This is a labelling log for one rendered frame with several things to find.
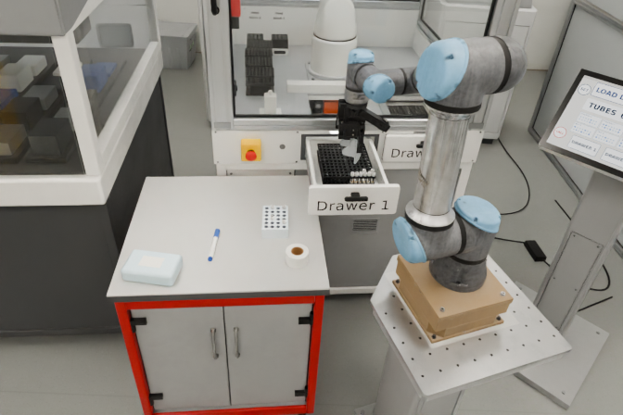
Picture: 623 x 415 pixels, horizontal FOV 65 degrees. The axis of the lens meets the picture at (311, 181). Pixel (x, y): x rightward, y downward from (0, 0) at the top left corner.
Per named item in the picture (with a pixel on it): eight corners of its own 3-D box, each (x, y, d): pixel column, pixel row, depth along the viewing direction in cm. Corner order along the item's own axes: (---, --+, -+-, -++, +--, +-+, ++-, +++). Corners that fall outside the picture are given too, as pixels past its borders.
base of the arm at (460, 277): (496, 281, 131) (508, 255, 126) (455, 300, 125) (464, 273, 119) (458, 245, 142) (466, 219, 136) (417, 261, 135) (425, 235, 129)
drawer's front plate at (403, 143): (455, 161, 190) (462, 136, 183) (383, 161, 187) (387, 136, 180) (454, 158, 191) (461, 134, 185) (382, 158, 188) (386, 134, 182)
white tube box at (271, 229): (287, 238, 157) (288, 229, 154) (261, 238, 156) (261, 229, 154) (287, 214, 167) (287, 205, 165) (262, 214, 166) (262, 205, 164)
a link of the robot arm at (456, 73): (461, 265, 120) (518, 44, 92) (407, 277, 116) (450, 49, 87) (435, 235, 130) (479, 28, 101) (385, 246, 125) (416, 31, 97)
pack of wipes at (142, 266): (184, 264, 145) (183, 253, 142) (172, 288, 137) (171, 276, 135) (135, 257, 146) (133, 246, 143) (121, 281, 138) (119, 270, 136)
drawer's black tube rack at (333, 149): (373, 192, 167) (375, 176, 163) (322, 193, 165) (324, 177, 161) (362, 157, 185) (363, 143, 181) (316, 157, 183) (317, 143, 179)
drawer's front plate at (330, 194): (395, 214, 160) (400, 186, 154) (308, 215, 157) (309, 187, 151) (394, 210, 162) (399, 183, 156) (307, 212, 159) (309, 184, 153)
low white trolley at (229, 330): (315, 429, 183) (330, 288, 140) (146, 439, 177) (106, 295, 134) (304, 308, 231) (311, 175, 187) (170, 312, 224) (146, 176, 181)
